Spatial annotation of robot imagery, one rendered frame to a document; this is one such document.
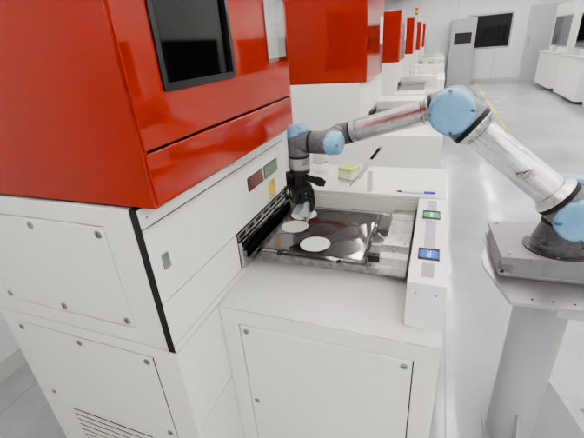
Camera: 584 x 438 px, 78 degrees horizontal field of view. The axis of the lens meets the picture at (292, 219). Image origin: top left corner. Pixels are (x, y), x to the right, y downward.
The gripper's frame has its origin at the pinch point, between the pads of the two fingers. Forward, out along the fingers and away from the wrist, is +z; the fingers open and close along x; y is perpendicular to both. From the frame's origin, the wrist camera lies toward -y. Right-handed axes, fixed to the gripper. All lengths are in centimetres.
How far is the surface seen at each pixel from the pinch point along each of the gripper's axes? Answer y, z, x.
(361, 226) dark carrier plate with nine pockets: -10.7, 1.3, 17.4
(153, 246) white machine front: 61, -21, 22
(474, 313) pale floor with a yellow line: -104, 91, 22
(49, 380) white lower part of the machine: 95, 39, -29
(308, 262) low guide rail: 12.1, 7.6, 14.9
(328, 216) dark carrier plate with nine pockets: -8.0, 1.4, 2.7
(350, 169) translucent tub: -27.0, -11.9, -3.7
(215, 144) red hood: 39, -38, 14
